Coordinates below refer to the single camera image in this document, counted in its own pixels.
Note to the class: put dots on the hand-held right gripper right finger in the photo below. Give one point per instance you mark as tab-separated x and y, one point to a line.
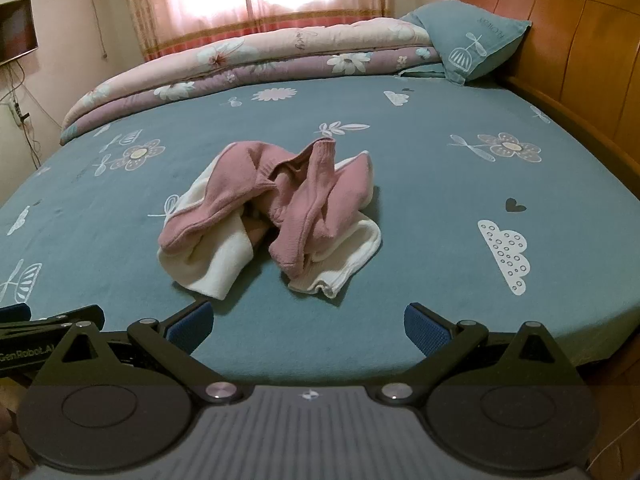
425	327

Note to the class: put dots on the folded pink purple floral quilt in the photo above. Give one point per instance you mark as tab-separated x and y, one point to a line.
250	65

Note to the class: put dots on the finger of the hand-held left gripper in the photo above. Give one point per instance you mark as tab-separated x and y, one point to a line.
60	321
14	312

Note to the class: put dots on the wall television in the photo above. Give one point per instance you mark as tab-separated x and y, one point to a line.
17	30

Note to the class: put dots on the wooden bed headboard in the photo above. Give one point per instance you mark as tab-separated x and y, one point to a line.
575	35

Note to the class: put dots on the flat teal pillow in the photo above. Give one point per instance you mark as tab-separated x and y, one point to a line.
425	70

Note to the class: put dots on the pink and white knit sweater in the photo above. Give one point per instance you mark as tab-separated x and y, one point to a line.
300	195

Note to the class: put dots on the white power strip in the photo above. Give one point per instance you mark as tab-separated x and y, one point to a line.
16	110

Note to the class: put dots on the pink striped curtain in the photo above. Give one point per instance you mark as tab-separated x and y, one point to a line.
200	0

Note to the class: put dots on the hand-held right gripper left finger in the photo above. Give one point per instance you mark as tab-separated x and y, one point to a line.
192	327

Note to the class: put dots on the teal printed pillow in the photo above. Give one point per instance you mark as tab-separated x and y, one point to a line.
470	40

